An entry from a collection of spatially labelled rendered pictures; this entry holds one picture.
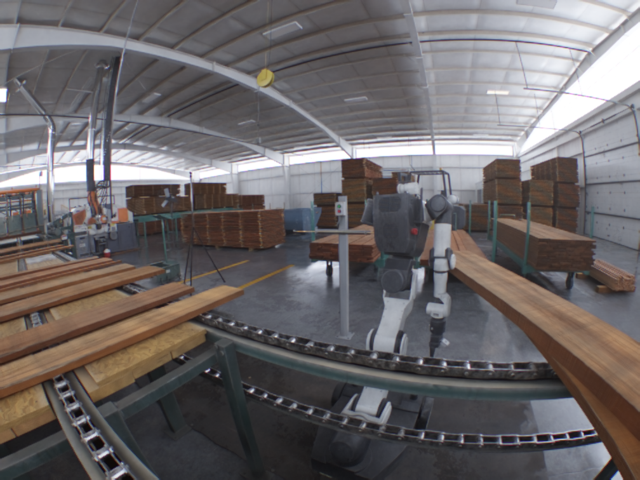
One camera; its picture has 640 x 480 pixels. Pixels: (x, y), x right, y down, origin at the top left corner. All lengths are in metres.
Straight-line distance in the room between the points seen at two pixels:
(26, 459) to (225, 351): 0.73
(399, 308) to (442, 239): 0.41
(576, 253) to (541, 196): 7.96
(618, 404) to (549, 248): 3.26
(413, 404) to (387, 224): 0.98
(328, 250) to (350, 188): 8.00
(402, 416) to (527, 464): 0.78
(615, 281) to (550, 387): 4.06
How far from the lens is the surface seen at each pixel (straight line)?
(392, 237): 1.34
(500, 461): 1.66
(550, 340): 0.83
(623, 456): 0.64
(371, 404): 1.33
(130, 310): 1.24
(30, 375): 0.95
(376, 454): 1.35
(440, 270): 1.38
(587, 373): 0.74
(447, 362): 0.78
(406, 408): 1.56
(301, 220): 8.83
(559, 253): 3.91
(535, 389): 0.80
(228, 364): 0.97
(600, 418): 0.69
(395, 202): 1.33
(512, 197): 11.52
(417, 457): 1.57
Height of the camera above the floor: 1.27
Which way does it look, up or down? 8 degrees down
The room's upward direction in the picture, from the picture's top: 2 degrees counter-clockwise
